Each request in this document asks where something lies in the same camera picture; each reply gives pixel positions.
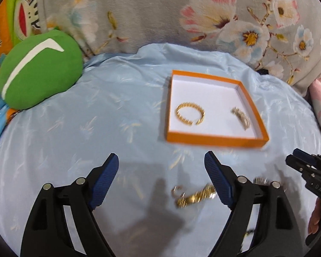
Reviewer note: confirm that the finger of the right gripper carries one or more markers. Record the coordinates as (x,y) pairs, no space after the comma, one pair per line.
(302,164)
(305,155)

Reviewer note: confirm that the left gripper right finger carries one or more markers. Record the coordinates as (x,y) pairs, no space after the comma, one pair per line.
(276,232)

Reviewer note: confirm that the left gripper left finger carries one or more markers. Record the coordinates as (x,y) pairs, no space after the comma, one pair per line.
(46,232)

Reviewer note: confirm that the silver wristwatch dark dial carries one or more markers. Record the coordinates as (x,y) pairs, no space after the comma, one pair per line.
(266,182)

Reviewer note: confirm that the gold wristwatch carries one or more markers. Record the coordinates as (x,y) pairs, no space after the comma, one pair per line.
(208,192)

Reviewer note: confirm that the gold woven bangle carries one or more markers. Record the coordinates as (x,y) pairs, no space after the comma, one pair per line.
(190,113)

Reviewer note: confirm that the person's right hand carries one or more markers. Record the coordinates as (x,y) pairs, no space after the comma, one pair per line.
(315,218)

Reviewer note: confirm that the orange shallow box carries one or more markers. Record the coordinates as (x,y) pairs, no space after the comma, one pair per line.
(231,117)

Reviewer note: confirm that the grey floral blanket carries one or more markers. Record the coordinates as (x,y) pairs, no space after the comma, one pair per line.
(280,36)

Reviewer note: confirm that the light blue satin cloth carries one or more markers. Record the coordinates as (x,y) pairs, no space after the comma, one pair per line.
(119,106)

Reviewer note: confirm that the green plush pillow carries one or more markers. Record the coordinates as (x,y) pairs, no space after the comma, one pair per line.
(38,68)

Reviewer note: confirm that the colourful cartoon bedsheet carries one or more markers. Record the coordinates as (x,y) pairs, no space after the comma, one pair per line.
(19,19)

